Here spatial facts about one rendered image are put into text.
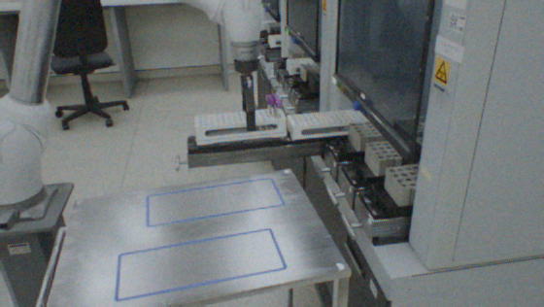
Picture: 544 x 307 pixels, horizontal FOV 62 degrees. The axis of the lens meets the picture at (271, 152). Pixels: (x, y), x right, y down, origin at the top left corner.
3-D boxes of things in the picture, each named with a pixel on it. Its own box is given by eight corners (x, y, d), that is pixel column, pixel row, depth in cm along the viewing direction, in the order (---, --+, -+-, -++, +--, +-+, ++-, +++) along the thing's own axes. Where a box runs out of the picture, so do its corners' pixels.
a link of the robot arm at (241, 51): (231, 44, 133) (232, 63, 135) (261, 42, 134) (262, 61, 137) (228, 37, 141) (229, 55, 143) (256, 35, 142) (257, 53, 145)
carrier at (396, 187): (408, 210, 111) (411, 188, 108) (400, 211, 111) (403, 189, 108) (391, 186, 121) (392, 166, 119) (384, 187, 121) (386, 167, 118)
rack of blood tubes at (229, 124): (281, 124, 157) (281, 108, 155) (287, 136, 149) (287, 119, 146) (196, 132, 153) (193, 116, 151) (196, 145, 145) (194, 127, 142)
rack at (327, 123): (366, 123, 163) (368, 108, 160) (377, 135, 154) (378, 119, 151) (287, 131, 159) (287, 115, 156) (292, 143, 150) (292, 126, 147)
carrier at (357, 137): (365, 154, 138) (367, 136, 135) (359, 154, 138) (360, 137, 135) (353, 138, 148) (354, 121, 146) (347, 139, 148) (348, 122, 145)
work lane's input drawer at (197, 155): (372, 138, 168) (374, 116, 164) (387, 154, 156) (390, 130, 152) (176, 156, 158) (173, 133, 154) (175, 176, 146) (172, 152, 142)
